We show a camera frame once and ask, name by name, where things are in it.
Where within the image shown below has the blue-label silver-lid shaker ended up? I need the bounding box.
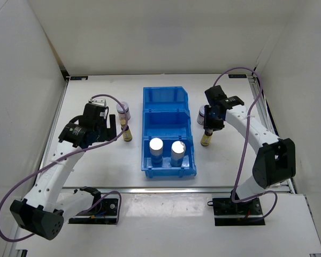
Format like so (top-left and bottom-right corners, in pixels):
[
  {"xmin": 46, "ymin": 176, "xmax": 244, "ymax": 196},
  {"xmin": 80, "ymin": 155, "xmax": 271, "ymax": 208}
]
[
  {"xmin": 171, "ymin": 141, "xmax": 186, "ymax": 167},
  {"xmin": 149, "ymin": 138, "xmax": 164, "ymax": 164}
]

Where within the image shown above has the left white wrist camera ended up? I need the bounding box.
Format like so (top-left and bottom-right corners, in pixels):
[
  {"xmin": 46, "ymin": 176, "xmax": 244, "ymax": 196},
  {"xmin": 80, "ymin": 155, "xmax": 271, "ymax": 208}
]
[{"xmin": 88, "ymin": 97, "xmax": 107, "ymax": 107}]

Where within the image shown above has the yellow-label brown bottle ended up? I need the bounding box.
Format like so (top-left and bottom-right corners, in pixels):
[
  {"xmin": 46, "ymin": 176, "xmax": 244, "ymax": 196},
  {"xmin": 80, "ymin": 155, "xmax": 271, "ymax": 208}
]
[
  {"xmin": 120, "ymin": 119, "xmax": 133, "ymax": 142},
  {"xmin": 201, "ymin": 129, "xmax": 213, "ymax": 147}
]

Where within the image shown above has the front aluminium rail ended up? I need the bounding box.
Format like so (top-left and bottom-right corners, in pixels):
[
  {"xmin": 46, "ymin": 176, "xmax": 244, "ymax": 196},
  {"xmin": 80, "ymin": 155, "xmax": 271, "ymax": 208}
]
[{"xmin": 61, "ymin": 185, "xmax": 291, "ymax": 194}]

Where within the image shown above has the left white-lid sauce jar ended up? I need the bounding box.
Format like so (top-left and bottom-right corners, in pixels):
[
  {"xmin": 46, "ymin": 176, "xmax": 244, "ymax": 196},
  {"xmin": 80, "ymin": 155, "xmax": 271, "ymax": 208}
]
[{"xmin": 116, "ymin": 101, "xmax": 131, "ymax": 120}]

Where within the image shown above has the white-lid sauce jar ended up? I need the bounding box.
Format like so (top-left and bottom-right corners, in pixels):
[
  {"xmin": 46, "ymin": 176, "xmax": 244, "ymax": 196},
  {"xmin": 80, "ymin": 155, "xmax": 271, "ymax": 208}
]
[
  {"xmin": 116, "ymin": 101, "xmax": 131, "ymax": 120},
  {"xmin": 196, "ymin": 105, "xmax": 205, "ymax": 125}
]

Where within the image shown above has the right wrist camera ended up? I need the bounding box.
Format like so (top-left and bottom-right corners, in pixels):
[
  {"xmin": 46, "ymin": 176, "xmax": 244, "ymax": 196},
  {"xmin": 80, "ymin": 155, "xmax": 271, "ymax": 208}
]
[{"xmin": 204, "ymin": 85, "xmax": 227, "ymax": 106}]

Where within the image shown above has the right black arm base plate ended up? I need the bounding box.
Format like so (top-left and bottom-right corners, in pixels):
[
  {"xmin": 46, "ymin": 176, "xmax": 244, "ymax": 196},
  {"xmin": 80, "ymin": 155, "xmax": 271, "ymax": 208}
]
[{"xmin": 207, "ymin": 198, "xmax": 265, "ymax": 226}]

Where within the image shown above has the right white-lid sauce jar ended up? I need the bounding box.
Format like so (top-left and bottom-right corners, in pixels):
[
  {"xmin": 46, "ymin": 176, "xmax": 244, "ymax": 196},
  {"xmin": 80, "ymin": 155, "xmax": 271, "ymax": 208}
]
[{"xmin": 196, "ymin": 105, "xmax": 205, "ymax": 125}]

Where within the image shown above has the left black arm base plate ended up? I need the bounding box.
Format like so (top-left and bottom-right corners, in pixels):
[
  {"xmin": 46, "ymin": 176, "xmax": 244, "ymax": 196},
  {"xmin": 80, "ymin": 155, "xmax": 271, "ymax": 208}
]
[{"xmin": 68, "ymin": 191, "xmax": 122, "ymax": 225}]

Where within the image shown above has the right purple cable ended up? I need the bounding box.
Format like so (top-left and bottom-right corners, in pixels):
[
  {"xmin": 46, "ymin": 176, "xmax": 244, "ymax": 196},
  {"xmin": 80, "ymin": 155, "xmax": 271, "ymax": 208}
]
[{"xmin": 211, "ymin": 67, "xmax": 278, "ymax": 227}]

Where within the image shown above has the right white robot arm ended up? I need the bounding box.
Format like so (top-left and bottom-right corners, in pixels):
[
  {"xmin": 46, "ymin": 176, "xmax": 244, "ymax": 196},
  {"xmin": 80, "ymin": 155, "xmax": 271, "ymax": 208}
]
[{"xmin": 204, "ymin": 95, "xmax": 296, "ymax": 214}]

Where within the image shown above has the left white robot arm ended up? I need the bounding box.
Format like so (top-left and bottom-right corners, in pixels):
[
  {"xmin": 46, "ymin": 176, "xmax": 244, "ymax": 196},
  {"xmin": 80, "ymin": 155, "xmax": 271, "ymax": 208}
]
[{"xmin": 10, "ymin": 103, "xmax": 117, "ymax": 240}]

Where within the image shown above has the blue three-compartment plastic bin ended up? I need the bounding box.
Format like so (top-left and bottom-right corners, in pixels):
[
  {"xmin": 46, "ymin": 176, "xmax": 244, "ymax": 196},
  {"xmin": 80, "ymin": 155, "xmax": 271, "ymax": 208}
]
[{"xmin": 141, "ymin": 87, "xmax": 196, "ymax": 178}]

